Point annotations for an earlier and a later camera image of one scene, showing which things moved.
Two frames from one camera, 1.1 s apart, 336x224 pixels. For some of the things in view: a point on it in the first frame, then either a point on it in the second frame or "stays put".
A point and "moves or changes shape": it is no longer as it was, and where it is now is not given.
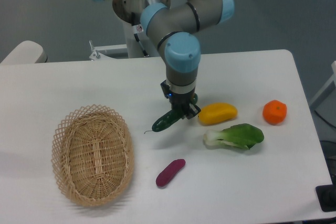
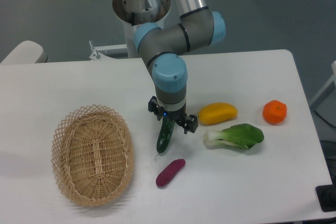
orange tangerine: [274, 112] stays put
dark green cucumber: [167, 119] moves or changes shape
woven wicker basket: [92, 156] stays put
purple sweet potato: [168, 174] stays put
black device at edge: [326, 195] stays put
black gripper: [180, 102] to [188, 123]
